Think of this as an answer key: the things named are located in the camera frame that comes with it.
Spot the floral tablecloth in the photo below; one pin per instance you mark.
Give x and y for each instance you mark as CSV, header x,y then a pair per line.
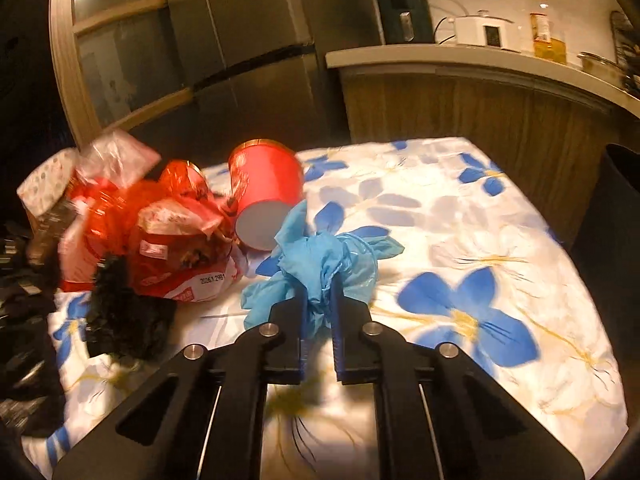
x,y
475,240

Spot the cooking oil bottle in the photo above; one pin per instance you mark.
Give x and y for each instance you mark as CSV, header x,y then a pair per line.
x,y
547,35

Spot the red paper cup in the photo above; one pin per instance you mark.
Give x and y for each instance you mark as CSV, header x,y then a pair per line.
x,y
265,180

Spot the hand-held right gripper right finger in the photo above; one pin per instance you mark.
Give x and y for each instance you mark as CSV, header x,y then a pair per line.
x,y
337,350

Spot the steel refrigerator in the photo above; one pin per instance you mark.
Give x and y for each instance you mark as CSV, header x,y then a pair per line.
x,y
250,35

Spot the black dish rack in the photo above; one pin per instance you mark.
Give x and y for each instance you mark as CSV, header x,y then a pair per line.
x,y
625,50

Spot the steel basin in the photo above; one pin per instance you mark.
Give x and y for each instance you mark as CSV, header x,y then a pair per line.
x,y
600,62

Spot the red white snack packet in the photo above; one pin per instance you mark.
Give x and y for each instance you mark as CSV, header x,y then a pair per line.
x,y
200,280

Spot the white patterned tissue pack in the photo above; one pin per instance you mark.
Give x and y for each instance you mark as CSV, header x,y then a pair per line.
x,y
45,180

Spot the black plastic bag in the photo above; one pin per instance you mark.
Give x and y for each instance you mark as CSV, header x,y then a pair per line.
x,y
25,360
125,320

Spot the black trash bin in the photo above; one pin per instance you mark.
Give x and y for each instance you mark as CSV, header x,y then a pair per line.
x,y
610,210

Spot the wooden kitchen cabinet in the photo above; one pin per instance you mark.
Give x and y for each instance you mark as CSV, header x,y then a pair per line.
x,y
475,105

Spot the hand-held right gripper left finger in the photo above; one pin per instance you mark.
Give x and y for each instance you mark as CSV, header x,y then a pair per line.
x,y
301,350

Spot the pink plastic bag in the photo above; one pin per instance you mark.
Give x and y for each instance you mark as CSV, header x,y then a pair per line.
x,y
120,155

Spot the blue rubber glove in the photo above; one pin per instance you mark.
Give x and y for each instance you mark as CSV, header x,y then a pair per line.
x,y
320,260

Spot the black air fryer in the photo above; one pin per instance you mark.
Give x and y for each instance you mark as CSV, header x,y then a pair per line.
x,y
402,15

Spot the white electric cooker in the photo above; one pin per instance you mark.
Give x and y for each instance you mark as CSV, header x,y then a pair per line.
x,y
487,30

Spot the wooden glass door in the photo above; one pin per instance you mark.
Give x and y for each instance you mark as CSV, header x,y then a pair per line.
x,y
100,60

